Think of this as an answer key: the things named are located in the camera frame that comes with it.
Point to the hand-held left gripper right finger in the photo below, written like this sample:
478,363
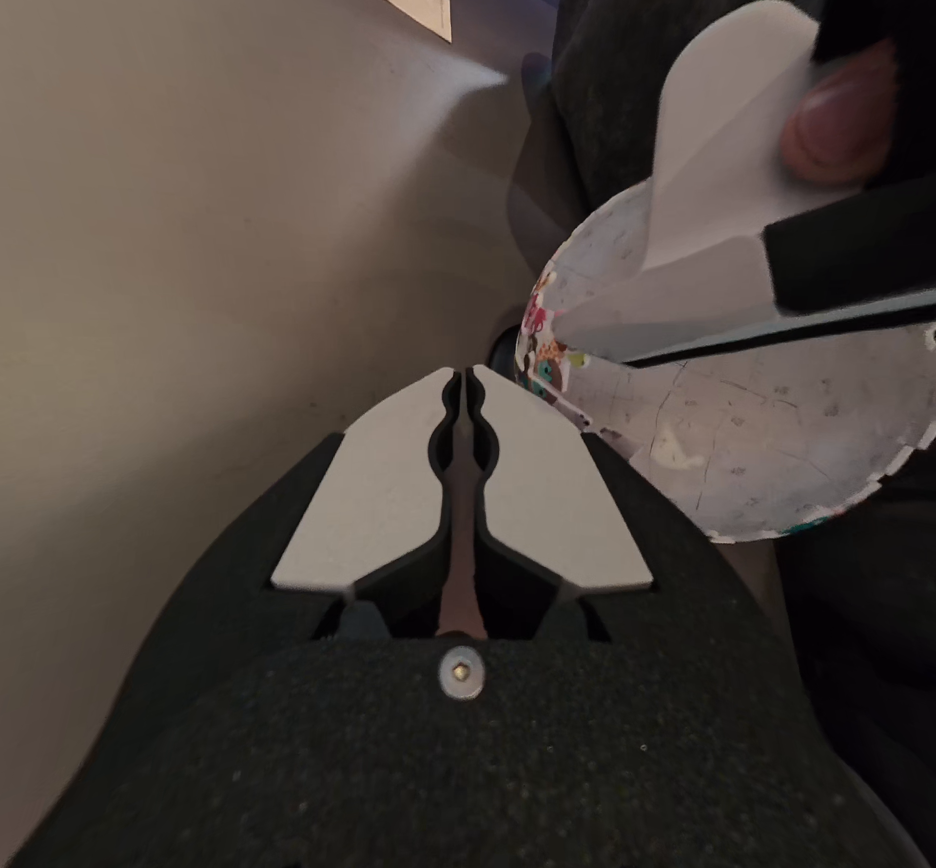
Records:
563,517

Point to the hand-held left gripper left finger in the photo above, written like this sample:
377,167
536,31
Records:
366,517

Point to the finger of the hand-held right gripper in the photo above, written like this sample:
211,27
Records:
819,330
702,151

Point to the colourful puzzle ball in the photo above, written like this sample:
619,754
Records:
775,429

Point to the black ball stand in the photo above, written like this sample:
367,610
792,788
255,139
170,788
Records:
505,353

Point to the person's right hand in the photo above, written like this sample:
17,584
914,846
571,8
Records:
837,122

